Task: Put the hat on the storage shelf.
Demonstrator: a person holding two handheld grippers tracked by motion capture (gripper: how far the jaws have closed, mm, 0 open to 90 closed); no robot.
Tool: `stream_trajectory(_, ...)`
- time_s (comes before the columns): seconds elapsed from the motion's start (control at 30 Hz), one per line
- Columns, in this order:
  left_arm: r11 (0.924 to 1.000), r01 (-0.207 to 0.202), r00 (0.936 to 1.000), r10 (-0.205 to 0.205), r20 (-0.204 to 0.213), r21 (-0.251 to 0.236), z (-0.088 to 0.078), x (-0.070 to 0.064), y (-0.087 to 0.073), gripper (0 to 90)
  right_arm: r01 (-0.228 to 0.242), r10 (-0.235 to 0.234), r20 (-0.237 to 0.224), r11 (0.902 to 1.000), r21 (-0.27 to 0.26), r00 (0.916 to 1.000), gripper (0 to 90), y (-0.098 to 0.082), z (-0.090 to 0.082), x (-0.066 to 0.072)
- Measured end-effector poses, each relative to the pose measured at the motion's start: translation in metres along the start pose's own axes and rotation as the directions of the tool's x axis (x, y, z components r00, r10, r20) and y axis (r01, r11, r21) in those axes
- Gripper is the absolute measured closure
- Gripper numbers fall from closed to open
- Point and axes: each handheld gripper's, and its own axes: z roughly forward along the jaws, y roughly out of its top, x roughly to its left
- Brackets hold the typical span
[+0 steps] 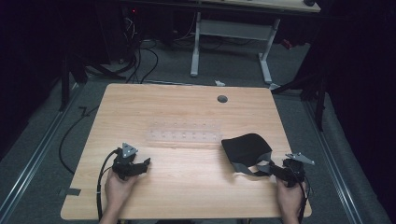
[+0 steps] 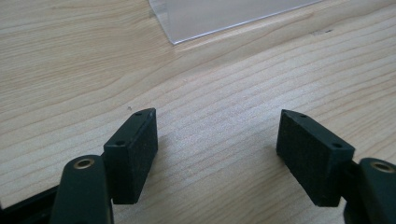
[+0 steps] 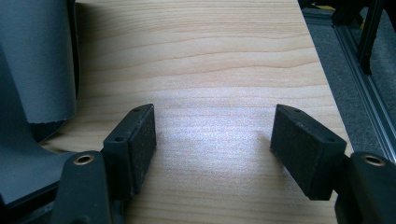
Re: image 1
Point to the black metal stand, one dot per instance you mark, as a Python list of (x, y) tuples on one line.
[(66, 81), (314, 93)]

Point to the grey tape patch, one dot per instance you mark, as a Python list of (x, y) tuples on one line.
[(72, 192)]

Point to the round grey table grommet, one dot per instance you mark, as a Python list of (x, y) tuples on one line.
[(222, 99)]

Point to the clear plastic strip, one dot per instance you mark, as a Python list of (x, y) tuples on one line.
[(184, 134)]

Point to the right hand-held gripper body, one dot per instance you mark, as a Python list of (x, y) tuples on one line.
[(295, 169)]

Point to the crumpled white paper scrap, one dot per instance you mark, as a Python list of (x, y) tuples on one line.
[(219, 83)]

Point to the dark computer tower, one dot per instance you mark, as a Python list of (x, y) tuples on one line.
[(120, 31)]

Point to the person's left hand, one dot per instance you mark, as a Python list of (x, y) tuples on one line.
[(117, 191)]

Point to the small red object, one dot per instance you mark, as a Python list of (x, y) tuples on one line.
[(286, 44)]

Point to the metal floor rail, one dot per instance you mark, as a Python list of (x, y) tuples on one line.
[(34, 155), (333, 161)]

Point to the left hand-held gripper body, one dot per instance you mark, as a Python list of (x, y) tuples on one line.
[(125, 158)]

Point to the white frame desk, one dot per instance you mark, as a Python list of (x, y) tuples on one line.
[(233, 29)]

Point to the person's right hand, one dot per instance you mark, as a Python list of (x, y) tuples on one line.
[(289, 200)]

